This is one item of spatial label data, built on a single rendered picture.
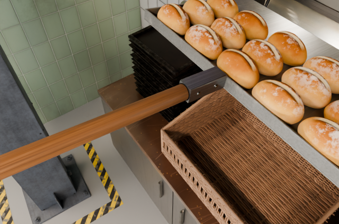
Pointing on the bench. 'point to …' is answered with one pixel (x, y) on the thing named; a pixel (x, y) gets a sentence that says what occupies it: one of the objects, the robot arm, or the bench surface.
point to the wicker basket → (216, 104)
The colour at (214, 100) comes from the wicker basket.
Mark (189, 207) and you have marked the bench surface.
